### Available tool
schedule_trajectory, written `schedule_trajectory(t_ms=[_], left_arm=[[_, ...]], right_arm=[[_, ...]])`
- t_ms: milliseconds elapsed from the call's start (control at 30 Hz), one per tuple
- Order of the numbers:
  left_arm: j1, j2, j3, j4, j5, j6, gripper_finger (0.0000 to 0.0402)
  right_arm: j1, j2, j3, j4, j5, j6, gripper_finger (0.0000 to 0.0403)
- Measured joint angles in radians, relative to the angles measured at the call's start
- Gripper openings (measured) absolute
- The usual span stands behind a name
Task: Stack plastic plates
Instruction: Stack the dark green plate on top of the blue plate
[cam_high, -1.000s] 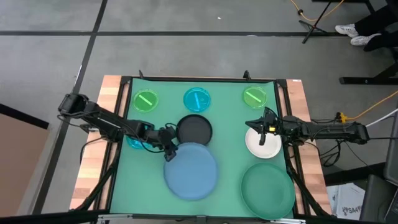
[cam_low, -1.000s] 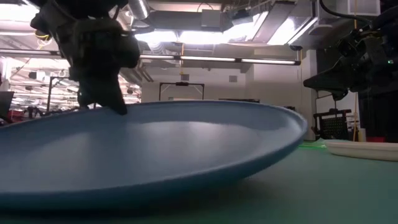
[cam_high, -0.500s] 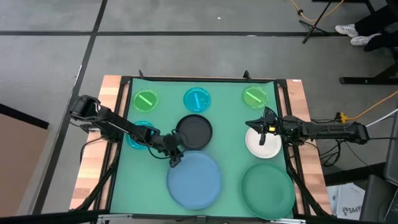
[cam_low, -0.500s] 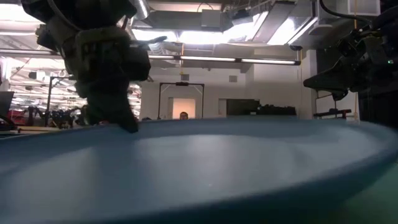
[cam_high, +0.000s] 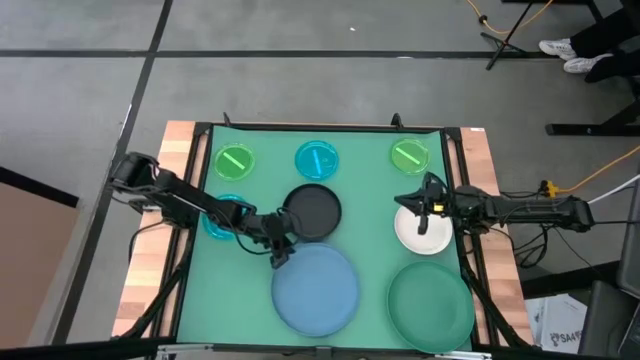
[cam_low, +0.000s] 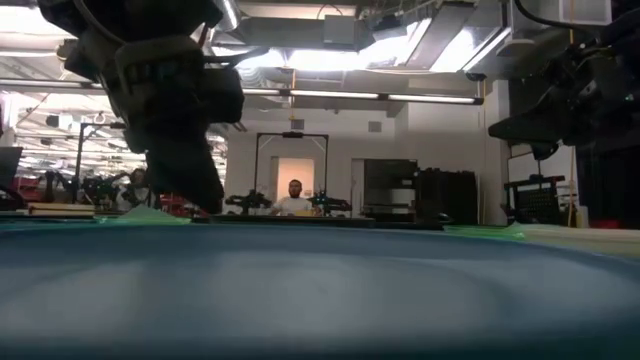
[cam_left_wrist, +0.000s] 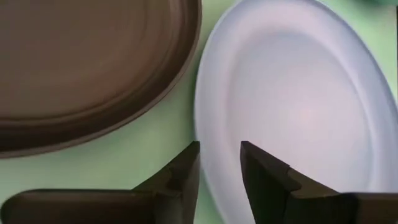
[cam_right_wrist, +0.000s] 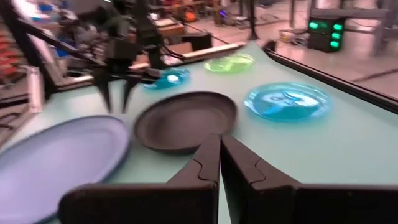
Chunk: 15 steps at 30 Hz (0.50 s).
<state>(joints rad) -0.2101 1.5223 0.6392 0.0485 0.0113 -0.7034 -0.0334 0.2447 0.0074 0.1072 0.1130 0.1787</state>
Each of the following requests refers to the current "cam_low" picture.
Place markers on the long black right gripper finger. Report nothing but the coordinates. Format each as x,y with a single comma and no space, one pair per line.
530,127

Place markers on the short-seen black right gripper finger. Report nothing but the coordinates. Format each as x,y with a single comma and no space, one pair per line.
544,150

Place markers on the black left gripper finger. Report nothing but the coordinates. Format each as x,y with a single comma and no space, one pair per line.
187,175

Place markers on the background black robot arm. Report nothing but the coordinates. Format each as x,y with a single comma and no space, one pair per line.
330,202
97,187
249,201

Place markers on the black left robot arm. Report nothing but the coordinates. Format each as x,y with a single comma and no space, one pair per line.
150,15

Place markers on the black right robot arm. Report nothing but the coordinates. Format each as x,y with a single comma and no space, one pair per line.
622,20

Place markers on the stack of wooden boards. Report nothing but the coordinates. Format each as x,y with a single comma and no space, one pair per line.
61,210

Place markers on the red storage bin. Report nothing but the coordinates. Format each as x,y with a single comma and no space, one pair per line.
175,205

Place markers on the black pegboard cart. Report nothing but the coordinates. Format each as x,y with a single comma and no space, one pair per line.
537,200

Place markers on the yellow vertical pole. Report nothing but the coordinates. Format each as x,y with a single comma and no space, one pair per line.
571,195

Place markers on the person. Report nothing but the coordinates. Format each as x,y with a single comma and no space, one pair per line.
294,202
134,192

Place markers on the white ceiling panel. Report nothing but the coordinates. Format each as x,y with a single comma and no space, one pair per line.
585,11

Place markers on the pale yellow plastic plate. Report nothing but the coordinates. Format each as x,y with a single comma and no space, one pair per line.
585,239

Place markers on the black cabinet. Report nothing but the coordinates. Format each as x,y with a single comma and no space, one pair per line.
447,197

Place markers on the lit doorway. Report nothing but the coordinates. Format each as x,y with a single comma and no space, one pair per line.
295,172

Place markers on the black background table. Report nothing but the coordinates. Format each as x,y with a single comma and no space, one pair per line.
300,221

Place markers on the grey shelf unit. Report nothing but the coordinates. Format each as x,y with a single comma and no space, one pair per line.
390,187

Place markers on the dark monitor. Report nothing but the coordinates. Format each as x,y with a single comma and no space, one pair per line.
9,167

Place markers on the large blue plastic plate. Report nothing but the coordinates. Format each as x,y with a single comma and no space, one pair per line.
320,290

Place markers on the long ceiling tube light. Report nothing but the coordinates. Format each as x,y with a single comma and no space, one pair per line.
350,95

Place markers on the grey ceiling box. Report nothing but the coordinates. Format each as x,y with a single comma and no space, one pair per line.
340,29

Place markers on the silver ventilation duct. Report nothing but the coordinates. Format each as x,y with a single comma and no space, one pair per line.
227,12

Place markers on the black camera stand frame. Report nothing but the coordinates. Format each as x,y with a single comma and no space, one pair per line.
79,160

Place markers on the black station frame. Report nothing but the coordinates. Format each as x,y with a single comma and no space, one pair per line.
292,135

